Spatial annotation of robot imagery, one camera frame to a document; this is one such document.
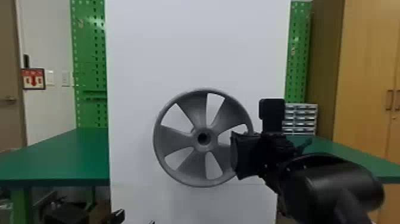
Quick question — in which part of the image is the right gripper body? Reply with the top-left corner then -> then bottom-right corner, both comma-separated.
258,131 -> 313,188

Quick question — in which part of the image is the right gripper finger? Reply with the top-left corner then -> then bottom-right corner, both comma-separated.
230,130 -> 262,181

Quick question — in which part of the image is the grey wheel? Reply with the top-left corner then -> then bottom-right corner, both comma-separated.
152,88 -> 255,188

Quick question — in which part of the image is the white panel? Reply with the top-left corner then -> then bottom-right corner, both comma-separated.
104,0 -> 292,224

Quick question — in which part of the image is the white drawer cabinet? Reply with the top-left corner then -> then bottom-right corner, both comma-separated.
282,102 -> 319,136

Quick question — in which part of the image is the wooden cupboard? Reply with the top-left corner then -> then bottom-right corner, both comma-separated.
307,0 -> 400,224

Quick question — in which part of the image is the grey door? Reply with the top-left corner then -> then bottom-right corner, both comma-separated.
0,0 -> 27,153

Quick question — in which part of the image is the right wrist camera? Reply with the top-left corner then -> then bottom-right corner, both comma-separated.
258,98 -> 286,133

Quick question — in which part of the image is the white wall switch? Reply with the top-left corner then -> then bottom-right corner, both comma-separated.
45,69 -> 56,87
61,70 -> 72,88

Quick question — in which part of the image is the red wall sign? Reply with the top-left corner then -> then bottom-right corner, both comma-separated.
20,67 -> 47,91

